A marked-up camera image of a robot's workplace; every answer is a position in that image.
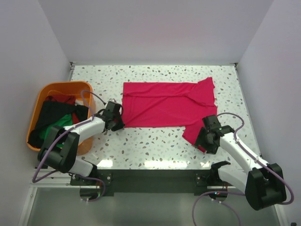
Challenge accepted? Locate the pink red t shirt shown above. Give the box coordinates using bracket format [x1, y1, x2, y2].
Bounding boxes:
[122, 77, 217, 145]

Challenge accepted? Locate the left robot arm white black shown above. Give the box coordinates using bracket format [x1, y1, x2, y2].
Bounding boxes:
[32, 101, 125, 183]

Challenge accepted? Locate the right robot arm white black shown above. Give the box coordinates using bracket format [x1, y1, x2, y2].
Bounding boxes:
[195, 115, 287, 210]

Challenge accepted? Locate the white cloth in bin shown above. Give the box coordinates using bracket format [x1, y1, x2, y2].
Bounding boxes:
[75, 99, 84, 105]

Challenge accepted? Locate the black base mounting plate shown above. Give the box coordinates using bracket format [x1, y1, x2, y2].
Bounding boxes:
[70, 169, 226, 197]

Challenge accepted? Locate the dark red t shirt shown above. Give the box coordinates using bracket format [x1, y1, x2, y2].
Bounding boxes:
[48, 95, 76, 105]

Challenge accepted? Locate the green t shirt in bin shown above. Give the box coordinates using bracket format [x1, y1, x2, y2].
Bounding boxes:
[39, 114, 73, 146]

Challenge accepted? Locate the orange plastic bin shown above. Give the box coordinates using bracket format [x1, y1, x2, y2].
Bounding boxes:
[27, 81, 96, 152]

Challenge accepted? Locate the black t shirt in bin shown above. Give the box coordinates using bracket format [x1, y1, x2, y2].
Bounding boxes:
[28, 96, 88, 149]

